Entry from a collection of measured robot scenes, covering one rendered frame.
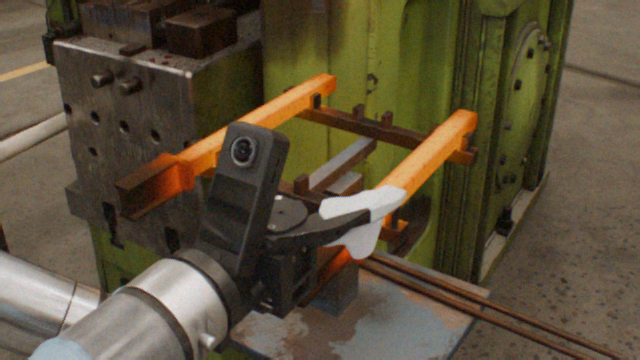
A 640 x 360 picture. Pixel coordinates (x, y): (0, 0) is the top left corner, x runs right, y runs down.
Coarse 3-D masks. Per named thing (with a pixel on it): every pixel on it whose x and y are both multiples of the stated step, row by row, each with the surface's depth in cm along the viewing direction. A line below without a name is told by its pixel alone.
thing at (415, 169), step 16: (464, 112) 94; (448, 128) 89; (464, 128) 90; (432, 144) 85; (448, 144) 86; (416, 160) 82; (432, 160) 82; (400, 176) 78; (416, 176) 79; (320, 256) 64; (336, 256) 65; (320, 272) 63; (336, 272) 66; (304, 288) 61; (320, 288) 64; (304, 304) 62
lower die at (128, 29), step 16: (96, 0) 135; (112, 0) 127; (144, 0) 128; (256, 0) 151; (96, 16) 131; (112, 16) 129; (128, 16) 126; (144, 16) 124; (160, 16) 126; (96, 32) 133; (112, 32) 131; (128, 32) 128; (144, 32) 126
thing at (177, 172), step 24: (288, 96) 98; (240, 120) 91; (264, 120) 92; (216, 144) 85; (144, 168) 78; (168, 168) 78; (192, 168) 81; (120, 192) 75; (144, 192) 77; (168, 192) 80
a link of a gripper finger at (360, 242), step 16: (368, 192) 57; (384, 192) 57; (400, 192) 58; (320, 208) 55; (336, 208) 55; (352, 208) 55; (384, 208) 56; (368, 224) 57; (352, 240) 57; (368, 240) 58; (352, 256) 58
